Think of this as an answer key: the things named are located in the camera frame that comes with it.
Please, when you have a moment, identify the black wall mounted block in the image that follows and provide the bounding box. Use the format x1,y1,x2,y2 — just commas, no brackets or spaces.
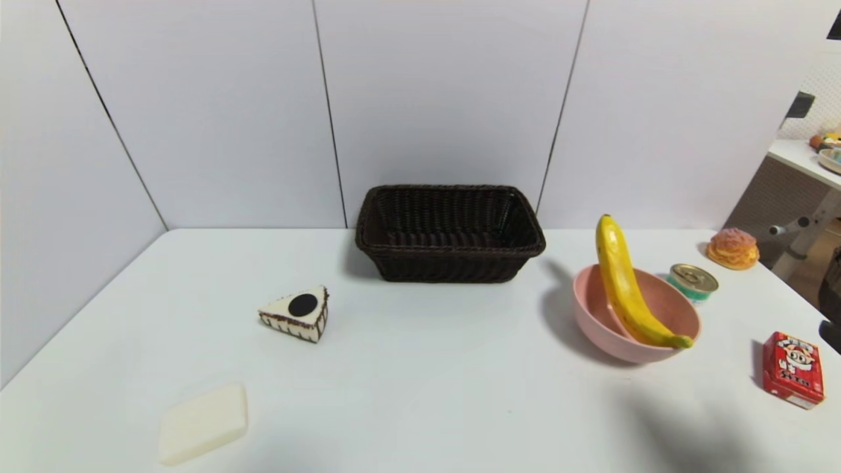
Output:
784,92,816,120

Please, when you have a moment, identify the green labelled tin can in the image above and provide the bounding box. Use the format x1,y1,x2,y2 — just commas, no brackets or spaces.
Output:
667,263,719,303

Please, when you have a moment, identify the cream puff pastry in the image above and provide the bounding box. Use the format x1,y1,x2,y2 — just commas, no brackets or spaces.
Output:
706,228,760,271

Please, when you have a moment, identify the red snack box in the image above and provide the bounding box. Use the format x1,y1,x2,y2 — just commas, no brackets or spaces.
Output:
762,331,825,410

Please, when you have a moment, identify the white background desk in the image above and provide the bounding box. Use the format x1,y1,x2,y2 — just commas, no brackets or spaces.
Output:
767,139,841,192

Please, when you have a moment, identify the pink bowl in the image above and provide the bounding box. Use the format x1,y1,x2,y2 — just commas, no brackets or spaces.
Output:
572,264,702,365

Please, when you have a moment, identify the dark brown wicker basket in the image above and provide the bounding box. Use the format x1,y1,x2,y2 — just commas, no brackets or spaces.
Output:
355,185,547,284

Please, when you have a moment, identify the yellow banana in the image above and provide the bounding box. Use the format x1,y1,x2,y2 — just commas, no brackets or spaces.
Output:
595,214,694,349

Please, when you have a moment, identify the white desk leg frame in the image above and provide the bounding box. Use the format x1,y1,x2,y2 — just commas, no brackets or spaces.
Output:
769,189,841,282

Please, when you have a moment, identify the triangular cake slice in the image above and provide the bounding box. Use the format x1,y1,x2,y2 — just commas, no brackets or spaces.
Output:
258,285,330,344

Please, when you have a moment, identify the white soap bar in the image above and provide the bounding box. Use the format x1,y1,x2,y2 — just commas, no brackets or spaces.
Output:
158,384,250,466

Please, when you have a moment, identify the grey mesh desk panel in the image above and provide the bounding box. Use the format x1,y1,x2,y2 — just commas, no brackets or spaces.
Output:
723,156,823,267

